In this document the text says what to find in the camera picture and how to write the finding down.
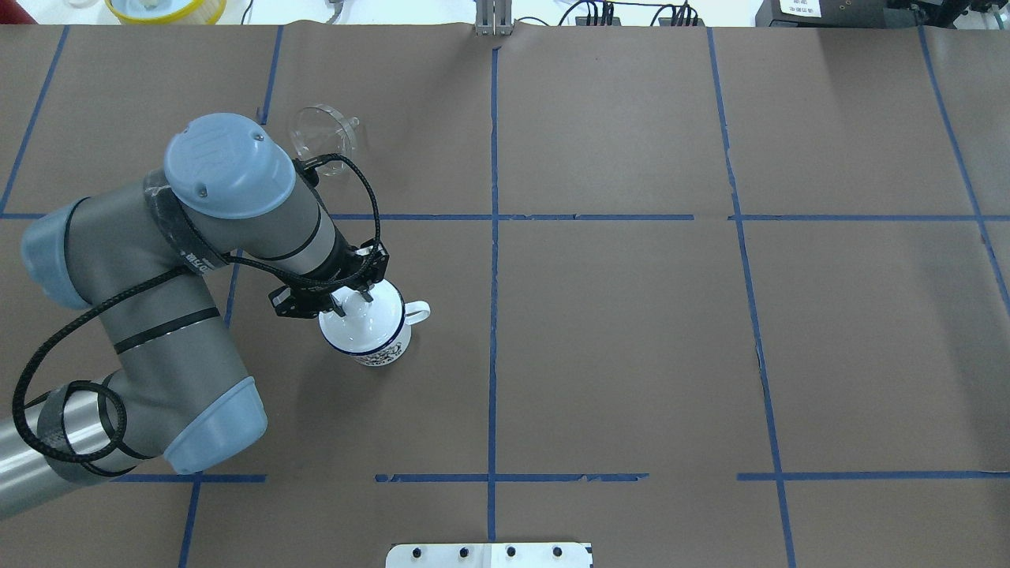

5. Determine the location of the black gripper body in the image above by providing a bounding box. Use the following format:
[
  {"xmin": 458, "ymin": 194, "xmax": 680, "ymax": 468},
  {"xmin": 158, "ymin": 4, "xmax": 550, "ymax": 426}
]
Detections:
[{"xmin": 327, "ymin": 241, "xmax": 390, "ymax": 294}]

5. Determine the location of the clear glass funnel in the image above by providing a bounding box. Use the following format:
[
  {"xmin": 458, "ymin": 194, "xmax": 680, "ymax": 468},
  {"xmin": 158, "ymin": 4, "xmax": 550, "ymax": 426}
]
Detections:
[{"xmin": 289, "ymin": 104, "xmax": 360, "ymax": 164}]

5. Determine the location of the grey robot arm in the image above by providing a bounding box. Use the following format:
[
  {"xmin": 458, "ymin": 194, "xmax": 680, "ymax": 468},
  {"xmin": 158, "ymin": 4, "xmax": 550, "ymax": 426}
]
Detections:
[{"xmin": 2, "ymin": 113, "xmax": 388, "ymax": 520}]

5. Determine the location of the white enamel mug blue rim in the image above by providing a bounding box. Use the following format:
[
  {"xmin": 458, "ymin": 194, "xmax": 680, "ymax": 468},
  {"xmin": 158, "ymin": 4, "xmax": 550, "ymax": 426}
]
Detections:
[{"xmin": 317, "ymin": 299, "xmax": 432, "ymax": 367}]

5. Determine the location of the yellow tape roll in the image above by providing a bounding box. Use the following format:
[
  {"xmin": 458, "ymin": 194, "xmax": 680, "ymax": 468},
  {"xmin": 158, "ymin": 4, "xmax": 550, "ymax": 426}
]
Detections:
[{"xmin": 104, "ymin": 1, "xmax": 228, "ymax": 25}]

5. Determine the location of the black power strip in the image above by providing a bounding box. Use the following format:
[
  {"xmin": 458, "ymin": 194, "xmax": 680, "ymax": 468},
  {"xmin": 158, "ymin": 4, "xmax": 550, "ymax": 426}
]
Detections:
[{"xmin": 552, "ymin": 1, "xmax": 705, "ymax": 28}]

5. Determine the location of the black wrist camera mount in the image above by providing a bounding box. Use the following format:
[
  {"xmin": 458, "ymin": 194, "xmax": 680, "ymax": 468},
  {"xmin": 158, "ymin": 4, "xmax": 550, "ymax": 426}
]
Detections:
[{"xmin": 267, "ymin": 286, "xmax": 335, "ymax": 319}]

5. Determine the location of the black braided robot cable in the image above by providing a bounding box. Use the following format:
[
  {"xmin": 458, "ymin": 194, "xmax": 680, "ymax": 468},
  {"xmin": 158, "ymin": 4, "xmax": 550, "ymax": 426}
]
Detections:
[{"xmin": 13, "ymin": 153, "xmax": 383, "ymax": 463}]

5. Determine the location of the white pedestal base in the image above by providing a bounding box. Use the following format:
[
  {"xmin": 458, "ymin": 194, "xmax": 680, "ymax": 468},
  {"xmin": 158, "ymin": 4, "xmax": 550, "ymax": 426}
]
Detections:
[{"xmin": 385, "ymin": 542, "xmax": 594, "ymax": 567}]

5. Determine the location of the aluminium frame post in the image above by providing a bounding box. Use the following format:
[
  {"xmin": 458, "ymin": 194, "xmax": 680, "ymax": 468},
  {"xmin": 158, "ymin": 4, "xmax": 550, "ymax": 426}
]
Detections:
[{"xmin": 473, "ymin": 0, "xmax": 514, "ymax": 36}]

